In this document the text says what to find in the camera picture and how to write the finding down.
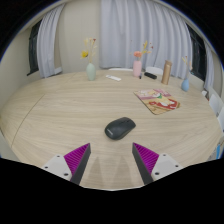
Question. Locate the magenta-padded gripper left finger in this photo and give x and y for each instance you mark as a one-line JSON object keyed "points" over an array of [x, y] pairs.
{"points": [[78, 159]]}

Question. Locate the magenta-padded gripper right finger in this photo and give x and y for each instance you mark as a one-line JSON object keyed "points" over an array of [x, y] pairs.
{"points": [[146, 159]]}

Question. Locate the black computer mouse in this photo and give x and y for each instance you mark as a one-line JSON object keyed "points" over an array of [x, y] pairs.
{"points": [[119, 128]]}

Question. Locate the dark pen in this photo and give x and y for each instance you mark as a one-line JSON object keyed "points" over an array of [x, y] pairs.
{"points": [[140, 76]]}

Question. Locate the blue vase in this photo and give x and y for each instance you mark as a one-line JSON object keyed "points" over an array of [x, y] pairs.
{"points": [[185, 85]]}

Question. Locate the small black box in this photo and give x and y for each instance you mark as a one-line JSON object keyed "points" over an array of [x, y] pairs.
{"points": [[150, 75]]}

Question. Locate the white chair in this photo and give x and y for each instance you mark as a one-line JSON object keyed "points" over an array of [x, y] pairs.
{"points": [[120, 69], [221, 120], [215, 101], [154, 70]]}

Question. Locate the white remote control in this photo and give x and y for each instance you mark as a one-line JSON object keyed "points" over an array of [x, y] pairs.
{"points": [[113, 78]]}

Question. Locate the pale green vase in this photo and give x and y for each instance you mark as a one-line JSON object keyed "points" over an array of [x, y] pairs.
{"points": [[91, 72]]}

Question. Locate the bronze drink bottle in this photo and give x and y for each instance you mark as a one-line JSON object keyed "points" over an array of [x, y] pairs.
{"points": [[166, 72]]}

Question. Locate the pink vase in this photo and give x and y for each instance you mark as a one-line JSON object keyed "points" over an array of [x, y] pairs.
{"points": [[137, 68]]}

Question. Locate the beige dried flower bunch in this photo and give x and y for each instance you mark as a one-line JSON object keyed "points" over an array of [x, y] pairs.
{"points": [[187, 63]]}

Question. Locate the orange dried flower bunch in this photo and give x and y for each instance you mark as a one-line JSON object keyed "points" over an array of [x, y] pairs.
{"points": [[138, 54]]}

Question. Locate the narrow white curtain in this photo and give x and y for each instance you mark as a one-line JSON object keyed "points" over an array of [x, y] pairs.
{"points": [[209, 68], [48, 43]]}

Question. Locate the yellow dried flower bunch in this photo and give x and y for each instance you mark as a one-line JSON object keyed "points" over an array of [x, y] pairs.
{"points": [[90, 46]]}

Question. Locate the dark window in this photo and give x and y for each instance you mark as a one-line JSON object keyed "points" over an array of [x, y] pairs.
{"points": [[198, 53], [33, 50]]}

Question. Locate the wide white curtain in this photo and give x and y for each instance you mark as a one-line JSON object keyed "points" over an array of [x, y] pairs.
{"points": [[143, 30]]}

